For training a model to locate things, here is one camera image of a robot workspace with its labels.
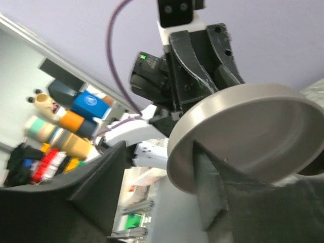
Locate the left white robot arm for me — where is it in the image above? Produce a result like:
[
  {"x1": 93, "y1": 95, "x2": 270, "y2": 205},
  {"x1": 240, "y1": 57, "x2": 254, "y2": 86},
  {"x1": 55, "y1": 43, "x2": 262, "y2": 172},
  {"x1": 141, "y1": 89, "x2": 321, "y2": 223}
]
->
[{"x1": 93, "y1": 23, "x2": 244, "y2": 166}]

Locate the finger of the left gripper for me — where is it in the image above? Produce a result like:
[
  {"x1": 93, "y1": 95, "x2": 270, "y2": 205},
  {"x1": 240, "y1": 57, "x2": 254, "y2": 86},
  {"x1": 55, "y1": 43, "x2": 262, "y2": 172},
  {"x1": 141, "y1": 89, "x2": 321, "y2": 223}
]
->
[
  {"x1": 206, "y1": 23, "x2": 245, "y2": 88},
  {"x1": 169, "y1": 30, "x2": 218, "y2": 111}
]

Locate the colourful background clutter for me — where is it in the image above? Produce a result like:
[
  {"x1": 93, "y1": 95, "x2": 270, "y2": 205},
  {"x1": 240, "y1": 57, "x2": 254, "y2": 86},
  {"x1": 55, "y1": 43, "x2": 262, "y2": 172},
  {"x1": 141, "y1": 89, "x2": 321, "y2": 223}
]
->
[{"x1": 5, "y1": 58, "x2": 117, "y2": 187}]

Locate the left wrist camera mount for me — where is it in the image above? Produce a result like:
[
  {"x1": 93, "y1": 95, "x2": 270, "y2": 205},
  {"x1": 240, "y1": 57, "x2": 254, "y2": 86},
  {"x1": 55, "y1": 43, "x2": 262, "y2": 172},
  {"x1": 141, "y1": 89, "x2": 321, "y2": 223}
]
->
[{"x1": 157, "y1": 0, "x2": 206, "y2": 46}]

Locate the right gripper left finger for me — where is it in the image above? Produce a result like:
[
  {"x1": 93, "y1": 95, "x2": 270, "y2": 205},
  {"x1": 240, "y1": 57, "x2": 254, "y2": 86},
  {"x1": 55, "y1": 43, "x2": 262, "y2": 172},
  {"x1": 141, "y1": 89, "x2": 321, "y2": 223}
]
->
[{"x1": 1, "y1": 142, "x2": 126, "y2": 242}]

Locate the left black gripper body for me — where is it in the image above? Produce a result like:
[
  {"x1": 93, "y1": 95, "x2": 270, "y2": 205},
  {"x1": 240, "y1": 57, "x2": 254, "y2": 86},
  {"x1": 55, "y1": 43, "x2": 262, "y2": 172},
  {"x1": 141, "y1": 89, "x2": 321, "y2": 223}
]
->
[{"x1": 151, "y1": 55, "x2": 244, "y2": 119}]

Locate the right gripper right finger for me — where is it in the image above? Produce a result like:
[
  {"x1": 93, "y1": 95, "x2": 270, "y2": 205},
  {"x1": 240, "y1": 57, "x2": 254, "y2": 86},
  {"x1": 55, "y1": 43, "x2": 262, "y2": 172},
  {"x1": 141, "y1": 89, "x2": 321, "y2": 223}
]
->
[{"x1": 193, "y1": 142, "x2": 323, "y2": 242}]

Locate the grey round lid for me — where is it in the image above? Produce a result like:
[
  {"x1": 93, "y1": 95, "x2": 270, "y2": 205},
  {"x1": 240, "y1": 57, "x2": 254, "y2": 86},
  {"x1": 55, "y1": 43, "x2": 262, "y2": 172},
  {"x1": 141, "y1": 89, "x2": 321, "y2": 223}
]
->
[{"x1": 167, "y1": 84, "x2": 323, "y2": 194}]

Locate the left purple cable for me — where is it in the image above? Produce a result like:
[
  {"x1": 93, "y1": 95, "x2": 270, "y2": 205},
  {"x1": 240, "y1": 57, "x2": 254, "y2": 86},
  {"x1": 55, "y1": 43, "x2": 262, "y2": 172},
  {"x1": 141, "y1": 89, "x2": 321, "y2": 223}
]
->
[{"x1": 92, "y1": 0, "x2": 142, "y2": 145}]

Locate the aluminium rail frame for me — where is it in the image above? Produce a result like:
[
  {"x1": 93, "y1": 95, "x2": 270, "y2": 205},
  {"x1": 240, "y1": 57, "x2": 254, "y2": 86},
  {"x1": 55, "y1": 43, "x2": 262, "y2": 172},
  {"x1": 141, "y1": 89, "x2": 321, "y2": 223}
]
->
[{"x1": 1, "y1": 14, "x2": 135, "y2": 112}]

